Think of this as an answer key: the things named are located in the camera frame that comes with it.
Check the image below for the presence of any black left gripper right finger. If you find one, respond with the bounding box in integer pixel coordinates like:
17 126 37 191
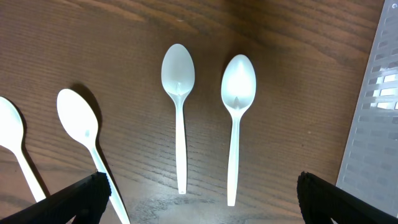
297 172 397 224

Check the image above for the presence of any white plastic spoon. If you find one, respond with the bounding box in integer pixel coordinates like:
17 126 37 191
1 96 46 202
57 88 130 224
221 54 256 207
161 44 195 194

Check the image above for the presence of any clear perforated plastic basket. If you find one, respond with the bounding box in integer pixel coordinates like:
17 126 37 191
336 0 397 217

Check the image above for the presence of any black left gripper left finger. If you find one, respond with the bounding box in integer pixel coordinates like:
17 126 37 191
1 172 111 224

